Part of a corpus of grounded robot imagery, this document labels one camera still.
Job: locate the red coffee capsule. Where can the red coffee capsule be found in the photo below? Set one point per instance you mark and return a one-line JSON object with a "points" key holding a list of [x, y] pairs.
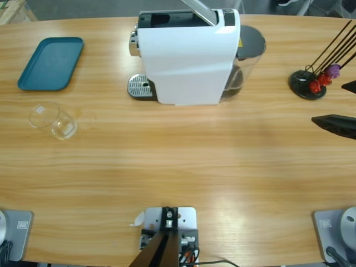
{"points": [[325, 79], [315, 87]]}

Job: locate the yellow warning sticker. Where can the yellow warning sticker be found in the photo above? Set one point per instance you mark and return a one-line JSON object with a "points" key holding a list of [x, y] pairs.
{"points": [[240, 43]]}

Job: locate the wooden crate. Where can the wooden crate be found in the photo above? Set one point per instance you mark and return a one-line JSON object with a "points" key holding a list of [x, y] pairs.
{"points": [[11, 11]]}

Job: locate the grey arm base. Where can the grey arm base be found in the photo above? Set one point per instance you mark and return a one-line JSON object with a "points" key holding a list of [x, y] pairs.
{"points": [[328, 233], [19, 236]]}

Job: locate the grey camera mount plate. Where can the grey camera mount plate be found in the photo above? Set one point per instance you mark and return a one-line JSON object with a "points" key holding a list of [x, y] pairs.
{"points": [[187, 219]]}

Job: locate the black white sneaker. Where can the black white sneaker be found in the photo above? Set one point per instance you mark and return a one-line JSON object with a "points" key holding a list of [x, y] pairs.
{"points": [[286, 2]]}

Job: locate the metal drip tray grille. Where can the metal drip tray grille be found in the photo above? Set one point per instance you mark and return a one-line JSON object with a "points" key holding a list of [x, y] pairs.
{"points": [[139, 84]]}

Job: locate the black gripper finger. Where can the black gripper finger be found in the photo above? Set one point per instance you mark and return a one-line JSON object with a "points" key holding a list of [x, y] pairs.
{"points": [[339, 125], [351, 86]]}

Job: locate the clear drinking glass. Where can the clear drinking glass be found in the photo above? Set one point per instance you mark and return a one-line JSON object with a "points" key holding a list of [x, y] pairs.
{"points": [[62, 128]]}

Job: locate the white paper tag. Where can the white paper tag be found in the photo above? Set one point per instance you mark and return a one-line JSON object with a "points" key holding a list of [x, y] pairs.
{"points": [[138, 219]]}

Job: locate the teal plastic tray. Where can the teal plastic tray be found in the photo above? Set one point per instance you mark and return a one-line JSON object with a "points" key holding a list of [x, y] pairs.
{"points": [[50, 65]]}

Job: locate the white capsule coffee machine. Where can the white capsule coffee machine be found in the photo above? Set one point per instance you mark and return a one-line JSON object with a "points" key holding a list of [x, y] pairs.
{"points": [[186, 61]]}

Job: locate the silver machine lever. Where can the silver machine lever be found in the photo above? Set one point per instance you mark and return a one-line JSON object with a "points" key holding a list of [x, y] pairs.
{"points": [[203, 11]]}

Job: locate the grey metal chair frame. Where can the grey metal chair frame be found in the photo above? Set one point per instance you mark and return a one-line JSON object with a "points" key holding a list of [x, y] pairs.
{"points": [[303, 8]]}

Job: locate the purple coffee capsule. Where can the purple coffee capsule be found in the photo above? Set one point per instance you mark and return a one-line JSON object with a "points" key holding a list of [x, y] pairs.
{"points": [[333, 70]]}

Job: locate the black capsule holder with rods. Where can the black capsule holder with rods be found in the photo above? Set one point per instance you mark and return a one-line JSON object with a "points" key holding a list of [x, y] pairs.
{"points": [[301, 86]]}

